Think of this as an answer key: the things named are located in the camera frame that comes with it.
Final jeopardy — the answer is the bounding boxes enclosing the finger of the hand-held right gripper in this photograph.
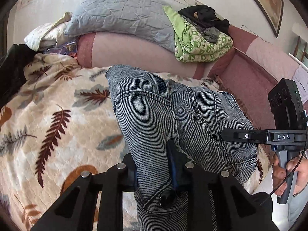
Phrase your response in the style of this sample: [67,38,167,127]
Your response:
[221,129,267,143]

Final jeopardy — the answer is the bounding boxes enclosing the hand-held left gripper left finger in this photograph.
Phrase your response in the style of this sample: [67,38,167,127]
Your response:
[31,153,139,231]

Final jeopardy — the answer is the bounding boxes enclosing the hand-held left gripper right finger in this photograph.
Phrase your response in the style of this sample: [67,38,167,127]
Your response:
[166,139,265,231]

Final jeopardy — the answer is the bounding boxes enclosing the grey-blue denim pants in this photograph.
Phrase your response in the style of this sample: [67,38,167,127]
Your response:
[105,64,259,231]

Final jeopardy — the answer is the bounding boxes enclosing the person's right forearm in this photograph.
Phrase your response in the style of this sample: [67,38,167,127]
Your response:
[287,185,308,227]

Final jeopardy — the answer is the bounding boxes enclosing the person's right hand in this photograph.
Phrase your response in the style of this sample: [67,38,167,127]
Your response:
[272,153,308,196]

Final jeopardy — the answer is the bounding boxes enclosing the pale lilac cloth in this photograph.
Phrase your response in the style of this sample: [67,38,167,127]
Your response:
[292,65,308,85]

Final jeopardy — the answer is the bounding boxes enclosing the white pipe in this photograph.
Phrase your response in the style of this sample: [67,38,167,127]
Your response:
[289,53,308,69]

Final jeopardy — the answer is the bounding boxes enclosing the green patterned cloth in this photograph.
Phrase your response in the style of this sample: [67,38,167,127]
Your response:
[163,5,234,63]

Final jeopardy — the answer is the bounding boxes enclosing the grey garment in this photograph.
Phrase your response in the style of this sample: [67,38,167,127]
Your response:
[201,26,220,44]

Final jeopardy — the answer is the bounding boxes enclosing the cream leaf print blanket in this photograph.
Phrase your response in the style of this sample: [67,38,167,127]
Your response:
[0,53,271,231]

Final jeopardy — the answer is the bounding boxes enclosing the pink upholstered sofa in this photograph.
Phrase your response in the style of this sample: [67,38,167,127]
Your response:
[76,25,308,131]

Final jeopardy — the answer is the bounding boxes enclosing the pile of black clothes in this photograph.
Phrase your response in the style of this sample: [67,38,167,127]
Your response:
[178,4,231,38]

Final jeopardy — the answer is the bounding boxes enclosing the colourful blue package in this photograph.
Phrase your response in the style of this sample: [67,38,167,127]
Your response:
[43,41,79,58]

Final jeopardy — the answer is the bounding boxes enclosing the black cloth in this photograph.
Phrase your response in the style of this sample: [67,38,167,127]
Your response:
[0,44,36,109]

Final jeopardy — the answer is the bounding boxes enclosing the grey quilted pillow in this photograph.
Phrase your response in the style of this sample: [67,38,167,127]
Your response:
[64,0,177,52]

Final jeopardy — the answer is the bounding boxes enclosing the white crumpled cloth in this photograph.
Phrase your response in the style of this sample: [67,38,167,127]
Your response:
[24,12,77,52]

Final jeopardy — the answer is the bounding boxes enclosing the thin black cable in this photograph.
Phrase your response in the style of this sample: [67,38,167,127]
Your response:
[259,109,308,207]

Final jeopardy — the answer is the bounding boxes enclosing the framed wall picture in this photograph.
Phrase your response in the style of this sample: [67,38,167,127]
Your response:
[237,0,284,38]

